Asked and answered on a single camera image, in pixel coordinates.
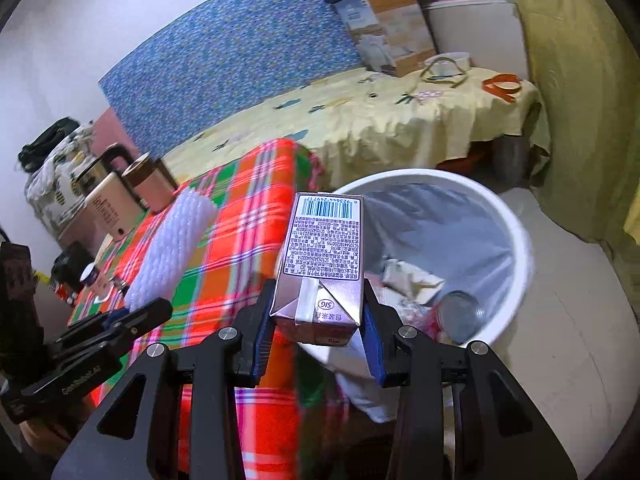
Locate white cabinet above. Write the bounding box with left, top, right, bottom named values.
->
left=425, top=0, right=531, bottom=81

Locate pineapple print cloth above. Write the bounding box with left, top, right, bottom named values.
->
left=25, top=122, right=101, bottom=231

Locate white round trash bin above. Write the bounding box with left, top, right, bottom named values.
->
left=327, top=169, right=531, bottom=423

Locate white foam net sleeve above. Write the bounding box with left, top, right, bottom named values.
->
left=124, top=187, right=218, bottom=311

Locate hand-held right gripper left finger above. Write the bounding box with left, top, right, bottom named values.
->
left=50, top=290, right=278, bottom=480

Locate red basin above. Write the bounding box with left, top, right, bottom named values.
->
left=435, top=152, right=486, bottom=173

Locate yellow-green curtain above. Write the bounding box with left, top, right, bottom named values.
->
left=465, top=0, right=640, bottom=271

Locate grey bed leg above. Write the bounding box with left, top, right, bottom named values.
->
left=492, top=135, right=531, bottom=183

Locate yellow floral bedsheet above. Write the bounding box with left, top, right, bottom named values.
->
left=162, top=66, right=551, bottom=196

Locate tan strap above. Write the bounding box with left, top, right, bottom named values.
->
left=420, top=57, right=468, bottom=90

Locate orange tape roll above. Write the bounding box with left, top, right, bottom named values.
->
left=481, top=74, right=522, bottom=103

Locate black pouch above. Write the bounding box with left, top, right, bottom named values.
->
left=50, top=241, right=96, bottom=291

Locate cardboard box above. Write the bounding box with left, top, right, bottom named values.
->
left=325, top=0, right=440, bottom=78

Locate steel electric kettle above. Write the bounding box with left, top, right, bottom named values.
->
left=72, top=143, right=136, bottom=196

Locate small white bottle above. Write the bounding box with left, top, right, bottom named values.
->
left=80, top=262, right=113, bottom=302

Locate blue patterned board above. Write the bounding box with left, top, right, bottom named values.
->
left=97, top=0, right=371, bottom=158

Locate white bowl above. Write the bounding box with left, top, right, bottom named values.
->
left=424, top=51, right=472, bottom=73

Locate black bag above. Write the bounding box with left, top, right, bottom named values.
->
left=17, top=117, right=81, bottom=166

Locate crumpled white paper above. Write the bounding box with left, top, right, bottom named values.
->
left=382, top=258, right=446, bottom=306

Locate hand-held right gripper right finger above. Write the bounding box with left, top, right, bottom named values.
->
left=361, top=277, right=581, bottom=480

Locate plaid tablecloth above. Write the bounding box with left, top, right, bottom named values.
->
left=67, top=137, right=371, bottom=480

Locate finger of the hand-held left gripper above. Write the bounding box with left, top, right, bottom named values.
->
left=102, top=298, right=173, bottom=337
left=50, top=311, right=113, bottom=350

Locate grey bin liner bag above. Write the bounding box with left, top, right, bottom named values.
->
left=350, top=182, right=516, bottom=346

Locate small drink carton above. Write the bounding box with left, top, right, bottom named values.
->
left=269, top=192, right=368, bottom=347

